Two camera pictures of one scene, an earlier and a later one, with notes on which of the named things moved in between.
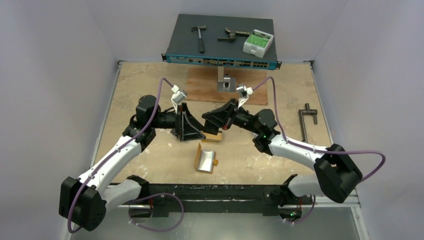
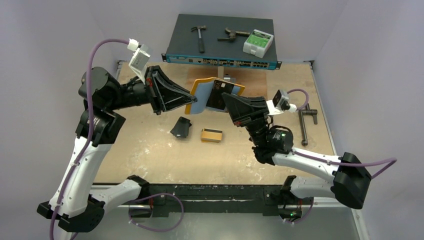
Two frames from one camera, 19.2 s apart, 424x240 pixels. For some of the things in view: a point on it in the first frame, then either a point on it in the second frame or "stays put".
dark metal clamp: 306,111 stays put
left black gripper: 187,132 → 165,93
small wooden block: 212,138 stays put
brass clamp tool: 232,35 stays put
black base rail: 267,199 stays put
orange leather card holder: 204,160 → 201,89
